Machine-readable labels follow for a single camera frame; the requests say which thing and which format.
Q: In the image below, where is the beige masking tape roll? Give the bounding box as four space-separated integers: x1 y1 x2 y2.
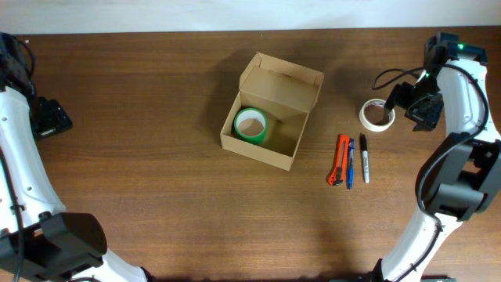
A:
359 99 395 132

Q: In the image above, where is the blue pen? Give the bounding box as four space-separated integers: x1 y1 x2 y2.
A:
348 138 355 190

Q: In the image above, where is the orange utility knife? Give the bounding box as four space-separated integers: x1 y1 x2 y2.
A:
327 134 350 186

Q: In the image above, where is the brown cardboard box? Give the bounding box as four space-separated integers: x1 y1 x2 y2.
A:
220 52 324 171

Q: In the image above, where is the green tape roll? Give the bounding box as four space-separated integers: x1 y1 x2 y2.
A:
233 107 269 145

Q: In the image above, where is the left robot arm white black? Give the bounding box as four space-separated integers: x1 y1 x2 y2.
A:
1 33 154 281

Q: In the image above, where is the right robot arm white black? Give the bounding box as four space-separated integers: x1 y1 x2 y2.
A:
364 32 500 282

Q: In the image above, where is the black marker white barrel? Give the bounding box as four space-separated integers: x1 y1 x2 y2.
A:
359 134 369 183

